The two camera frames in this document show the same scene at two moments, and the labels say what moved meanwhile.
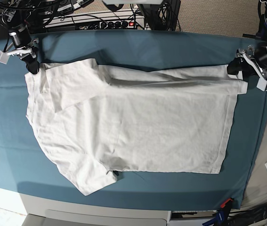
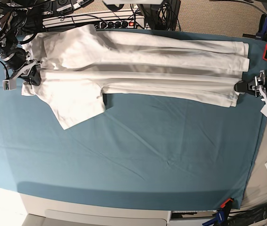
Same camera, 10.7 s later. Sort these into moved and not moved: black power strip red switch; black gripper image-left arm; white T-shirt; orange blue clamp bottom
Moved: black gripper image-left arm; white T-shirt
Not moved: black power strip red switch; orange blue clamp bottom
